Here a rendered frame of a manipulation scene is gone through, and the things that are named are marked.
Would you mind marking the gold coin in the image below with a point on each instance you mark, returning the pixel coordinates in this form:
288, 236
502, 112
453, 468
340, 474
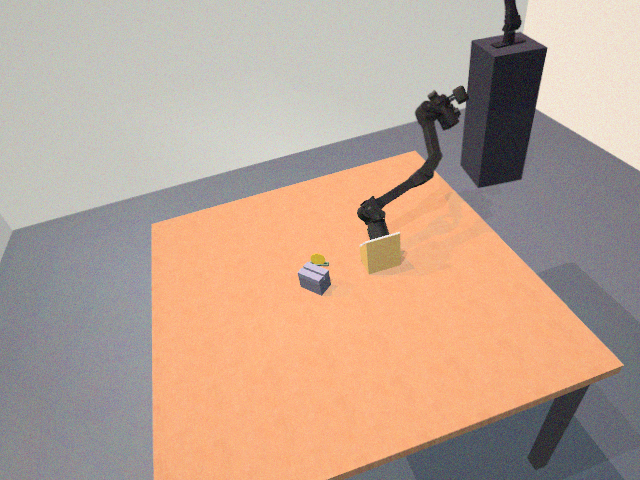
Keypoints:
317, 258

